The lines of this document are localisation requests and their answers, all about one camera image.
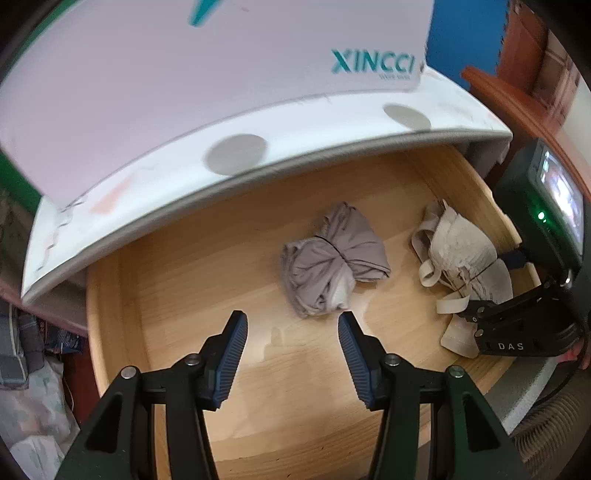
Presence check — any beige lace bra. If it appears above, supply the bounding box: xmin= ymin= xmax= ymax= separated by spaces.
xmin=411 ymin=200 xmax=513 ymax=359

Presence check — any wooden top drawer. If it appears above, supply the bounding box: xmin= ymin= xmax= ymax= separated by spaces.
xmin=88 ymin=146 xmax=538 ymax=479

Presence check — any grey beige underwear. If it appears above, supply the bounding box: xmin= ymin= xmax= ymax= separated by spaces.
xmin=280 ymin=202 xmax=391 ymax=318

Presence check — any person right hand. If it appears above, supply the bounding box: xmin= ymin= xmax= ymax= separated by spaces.
xmin=558 ymin=339 xmax=590 ymax=370

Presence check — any blue packet on floor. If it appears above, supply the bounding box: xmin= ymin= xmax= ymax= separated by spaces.
xmin=40 ymin=322 xmax=85 ymax=355

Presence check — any grey plaid blanket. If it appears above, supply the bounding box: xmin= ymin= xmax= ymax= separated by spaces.
xmin=0 ymin=300 xmax=44 ymax=390

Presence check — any pink XINCCI shoe box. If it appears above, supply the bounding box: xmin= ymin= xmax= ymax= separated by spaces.
xmin=1 ymin=1 xmax=434 ymax=206

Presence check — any orange wooden bed frame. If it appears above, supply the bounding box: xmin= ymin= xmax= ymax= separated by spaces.
xmin=462 ymin=1 xmax=590 ymax=197

